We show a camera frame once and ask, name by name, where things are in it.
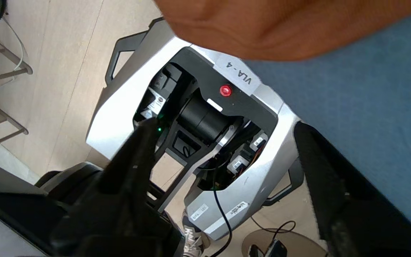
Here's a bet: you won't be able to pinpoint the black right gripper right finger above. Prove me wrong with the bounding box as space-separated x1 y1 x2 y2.
293 121 411 257

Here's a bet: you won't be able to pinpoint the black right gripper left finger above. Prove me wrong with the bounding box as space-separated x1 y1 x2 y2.
50 118 185 257

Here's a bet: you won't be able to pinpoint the rust brown shorts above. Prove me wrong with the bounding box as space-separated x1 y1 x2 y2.
154 0 411 61

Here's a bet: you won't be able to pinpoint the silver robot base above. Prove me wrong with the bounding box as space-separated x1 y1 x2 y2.
86 18 304 241

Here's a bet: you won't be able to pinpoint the white sneaker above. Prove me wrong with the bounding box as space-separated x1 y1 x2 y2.
182 211 211 257

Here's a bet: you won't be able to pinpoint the black robot torso linkage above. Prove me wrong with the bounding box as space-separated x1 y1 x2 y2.
0 89 246 257

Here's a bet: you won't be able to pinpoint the thin black cable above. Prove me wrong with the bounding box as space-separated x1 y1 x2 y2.
211 178 233 257

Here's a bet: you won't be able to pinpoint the thin white cable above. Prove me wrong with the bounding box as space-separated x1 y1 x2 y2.
0 0 26 102

